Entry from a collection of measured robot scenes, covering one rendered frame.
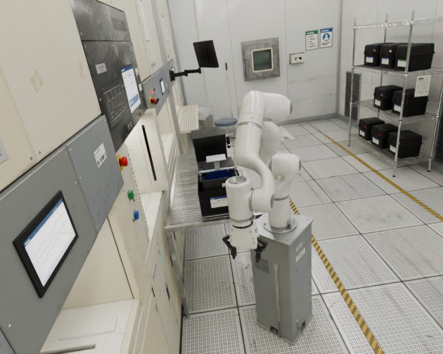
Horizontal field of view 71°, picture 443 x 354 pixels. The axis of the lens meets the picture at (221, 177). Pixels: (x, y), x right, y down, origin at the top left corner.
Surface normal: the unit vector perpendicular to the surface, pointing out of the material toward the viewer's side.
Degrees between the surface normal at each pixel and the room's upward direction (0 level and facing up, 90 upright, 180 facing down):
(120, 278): 90
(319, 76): 90
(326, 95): 90
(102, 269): 90
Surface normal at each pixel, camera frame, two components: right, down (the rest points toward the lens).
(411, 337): -0.12, -0.90
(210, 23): 0.08, 0.40
